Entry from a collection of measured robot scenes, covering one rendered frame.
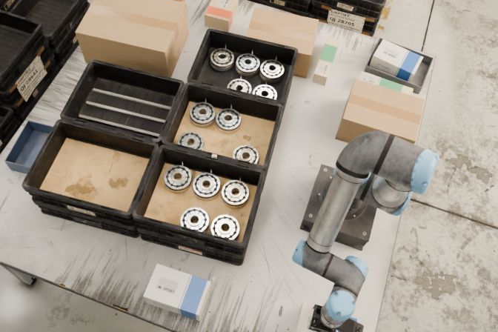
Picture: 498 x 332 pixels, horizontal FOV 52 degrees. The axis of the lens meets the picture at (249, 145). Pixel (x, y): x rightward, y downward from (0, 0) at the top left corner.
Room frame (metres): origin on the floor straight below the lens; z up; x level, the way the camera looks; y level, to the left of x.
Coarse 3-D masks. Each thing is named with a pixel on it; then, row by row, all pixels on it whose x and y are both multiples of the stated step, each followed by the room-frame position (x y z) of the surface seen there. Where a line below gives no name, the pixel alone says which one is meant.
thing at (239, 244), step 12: (156, 156) 0.88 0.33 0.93; (204, 156) 0.90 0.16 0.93; (252, 168) 0.87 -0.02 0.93; (144, 192) 0.73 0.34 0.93; (144, 216) 0.64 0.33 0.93; (252, 216) 0.68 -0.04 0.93; (168, 228) 0.62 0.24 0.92; (180, 228) 0.61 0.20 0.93; (216, 240) 0.59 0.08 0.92; (228, 240) 0.59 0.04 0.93
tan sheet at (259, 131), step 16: (192, 128) 1.07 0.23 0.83; (208, 128) 1.08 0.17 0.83; (240, 128) 1.10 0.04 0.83; (256, 128) 1.10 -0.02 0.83; (272, 128) 1.11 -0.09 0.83; (192, 144) 1.00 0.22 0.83; (208, 144) 1.01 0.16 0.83; (224, 144) 1.02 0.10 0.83; (240, 144) 1.02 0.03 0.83; (256, 144) 1.03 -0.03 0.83
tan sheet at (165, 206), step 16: (160, 176) 0.85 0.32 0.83; (192, 176) 0.86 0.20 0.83; (160, 192) 0.78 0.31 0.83; (192, 192) 0.80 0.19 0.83; (160, 208) 0.72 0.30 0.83; (176, 208) 0.73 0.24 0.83; (208, 208) 0.74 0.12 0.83; (224, 208) 0.74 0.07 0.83; (240, 208) 0.75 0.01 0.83; (176, 224) 0.67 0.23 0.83; (240, 224) 0.69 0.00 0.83; (240, 240) 0.63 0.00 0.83
